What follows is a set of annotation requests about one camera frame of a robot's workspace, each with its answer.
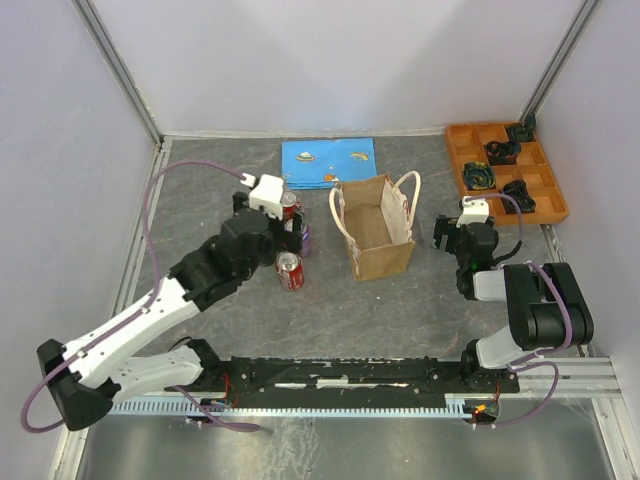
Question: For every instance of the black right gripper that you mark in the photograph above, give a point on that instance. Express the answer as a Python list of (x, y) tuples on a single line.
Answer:
[(445, 226)]

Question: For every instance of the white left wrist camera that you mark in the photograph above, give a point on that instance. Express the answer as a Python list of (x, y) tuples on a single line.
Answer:
[(265, 194)]

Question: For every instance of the burlap canvas tote bag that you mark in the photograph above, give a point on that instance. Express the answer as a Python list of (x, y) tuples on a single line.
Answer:
[(376, 218)]

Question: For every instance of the blue-yellow rolled sock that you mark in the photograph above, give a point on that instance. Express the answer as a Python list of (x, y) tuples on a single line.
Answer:
[(478, 176)]

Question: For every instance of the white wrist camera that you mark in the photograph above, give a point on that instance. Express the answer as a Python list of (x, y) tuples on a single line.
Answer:
[(265, 194), (474, 209)]

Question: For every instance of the black rolled sock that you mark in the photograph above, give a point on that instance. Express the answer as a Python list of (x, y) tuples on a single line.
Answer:
[(502, 153), (518, 192)]

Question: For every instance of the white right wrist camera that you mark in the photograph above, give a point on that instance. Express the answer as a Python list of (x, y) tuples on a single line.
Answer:
[(474, 209)]

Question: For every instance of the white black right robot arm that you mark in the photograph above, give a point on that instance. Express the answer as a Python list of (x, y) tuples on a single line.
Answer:
[(546, 310)]

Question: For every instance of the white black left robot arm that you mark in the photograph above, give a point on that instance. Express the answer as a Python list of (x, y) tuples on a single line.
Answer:
[(203, 277)]

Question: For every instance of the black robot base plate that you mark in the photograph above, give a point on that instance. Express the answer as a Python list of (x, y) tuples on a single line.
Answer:
[(323, 384)]

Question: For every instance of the dark sock in corner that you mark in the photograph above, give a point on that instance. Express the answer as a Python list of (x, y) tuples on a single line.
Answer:
[(529, 122)]

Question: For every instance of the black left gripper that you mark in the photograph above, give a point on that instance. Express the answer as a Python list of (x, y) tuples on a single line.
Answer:
[(288, 240)]

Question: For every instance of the red cola can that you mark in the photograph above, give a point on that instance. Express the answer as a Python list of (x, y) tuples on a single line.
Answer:
[(290, 271)]

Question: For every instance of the dark rolled sock back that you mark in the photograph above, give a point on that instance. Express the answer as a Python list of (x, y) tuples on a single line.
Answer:
[(520, 133)]

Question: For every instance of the black rolled sock front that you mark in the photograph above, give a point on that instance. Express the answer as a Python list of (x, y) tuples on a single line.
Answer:
[(518, 192)]

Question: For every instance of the purple soda can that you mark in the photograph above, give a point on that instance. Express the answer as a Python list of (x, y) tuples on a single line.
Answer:
[(306, 241)]

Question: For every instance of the aluminium frame rail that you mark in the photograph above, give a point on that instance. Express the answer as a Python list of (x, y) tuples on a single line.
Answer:
[(569, 377)]

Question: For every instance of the orange wooden compartment tray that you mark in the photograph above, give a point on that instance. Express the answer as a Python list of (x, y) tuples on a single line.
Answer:
[(466, 144)]

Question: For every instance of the blue space-print cloth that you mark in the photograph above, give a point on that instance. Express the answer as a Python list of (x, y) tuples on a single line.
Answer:
[(322, 164)]

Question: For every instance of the red soda can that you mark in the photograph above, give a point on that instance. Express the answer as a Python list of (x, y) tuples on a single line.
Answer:
[(291, 204)]

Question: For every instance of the black rolled sock middle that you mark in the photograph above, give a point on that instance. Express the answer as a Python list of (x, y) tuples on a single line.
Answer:
[(502, 153)]

